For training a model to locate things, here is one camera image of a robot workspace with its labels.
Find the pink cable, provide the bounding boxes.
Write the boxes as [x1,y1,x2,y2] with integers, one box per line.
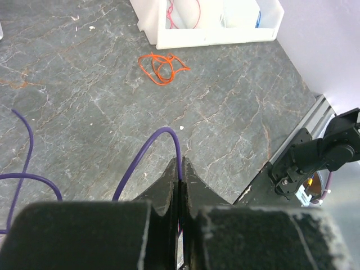
[166,0,201,30]

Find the white six-compartment tray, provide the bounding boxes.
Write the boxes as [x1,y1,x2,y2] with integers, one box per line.
[131,1,284,50]

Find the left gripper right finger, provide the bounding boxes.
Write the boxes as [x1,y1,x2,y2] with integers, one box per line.
[182,158,352,269]

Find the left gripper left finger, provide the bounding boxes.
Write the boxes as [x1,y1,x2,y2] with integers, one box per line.
[1,160,178,269]

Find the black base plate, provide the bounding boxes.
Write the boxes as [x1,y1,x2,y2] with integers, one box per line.
[232,128,313,209]

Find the orange cable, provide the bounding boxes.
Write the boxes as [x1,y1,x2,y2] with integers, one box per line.
[137,52,191,87]

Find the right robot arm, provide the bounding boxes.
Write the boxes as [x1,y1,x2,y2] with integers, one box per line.
[269,108,359,200]

